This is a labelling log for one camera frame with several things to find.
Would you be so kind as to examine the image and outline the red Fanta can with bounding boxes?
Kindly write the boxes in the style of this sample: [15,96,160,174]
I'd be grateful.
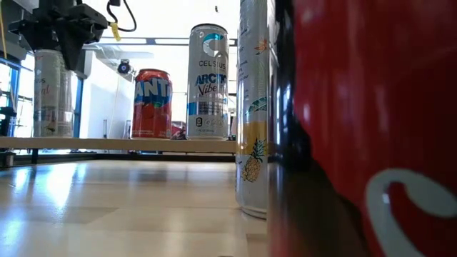
[131,68,174,140]

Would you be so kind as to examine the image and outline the black equipment stand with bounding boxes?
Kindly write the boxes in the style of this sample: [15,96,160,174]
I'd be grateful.
[0,106,18,137]

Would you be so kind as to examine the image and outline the yellow cable tag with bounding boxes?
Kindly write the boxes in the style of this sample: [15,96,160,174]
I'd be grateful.
[109,21,123,42]

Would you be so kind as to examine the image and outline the yellow cable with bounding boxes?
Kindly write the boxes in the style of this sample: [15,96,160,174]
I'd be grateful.
[0,0,7,60]

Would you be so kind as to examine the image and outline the red Coca-Cola can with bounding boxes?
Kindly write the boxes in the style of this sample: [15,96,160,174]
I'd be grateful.
[266,0,457,257]

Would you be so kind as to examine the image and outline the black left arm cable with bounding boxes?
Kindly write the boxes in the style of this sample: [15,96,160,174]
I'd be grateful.
[106,0,138,34]

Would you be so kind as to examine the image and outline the white tall can pink lettering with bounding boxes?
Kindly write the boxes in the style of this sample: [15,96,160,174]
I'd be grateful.
[32,49,75,138]

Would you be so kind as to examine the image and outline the red storage bins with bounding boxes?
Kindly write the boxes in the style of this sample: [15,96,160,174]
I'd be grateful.
[171,121,188,141]

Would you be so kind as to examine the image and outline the dark grey canister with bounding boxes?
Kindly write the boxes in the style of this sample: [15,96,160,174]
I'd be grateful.
[0,151,16,168]

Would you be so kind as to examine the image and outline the black metal shelf end frame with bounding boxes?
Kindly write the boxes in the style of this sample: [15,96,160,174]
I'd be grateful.
[0,56,40,165]

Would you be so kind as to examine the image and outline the Celsius Arctic Vibe can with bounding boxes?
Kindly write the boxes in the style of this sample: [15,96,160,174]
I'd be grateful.
[185,23,230,141]

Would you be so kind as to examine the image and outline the black metal table frame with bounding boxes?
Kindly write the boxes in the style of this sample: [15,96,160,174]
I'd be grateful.
[14,152,236,163]

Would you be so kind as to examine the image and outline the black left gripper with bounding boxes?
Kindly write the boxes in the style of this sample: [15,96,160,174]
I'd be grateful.
[7,3,109,71]

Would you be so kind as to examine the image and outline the black hanging cord reel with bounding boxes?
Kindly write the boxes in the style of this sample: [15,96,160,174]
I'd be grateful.
[116,59,132,75]

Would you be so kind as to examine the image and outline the Celsius can pineapple print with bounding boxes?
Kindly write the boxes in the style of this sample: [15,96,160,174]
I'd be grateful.
[234,0,269,220]

